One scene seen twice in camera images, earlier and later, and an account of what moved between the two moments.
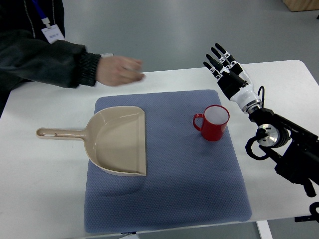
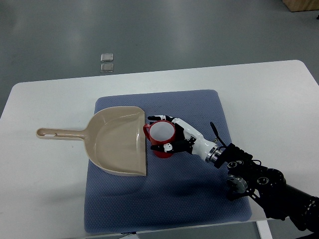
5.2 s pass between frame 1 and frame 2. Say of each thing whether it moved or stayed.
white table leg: stayed
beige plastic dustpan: stayed
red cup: moved
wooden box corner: stayed
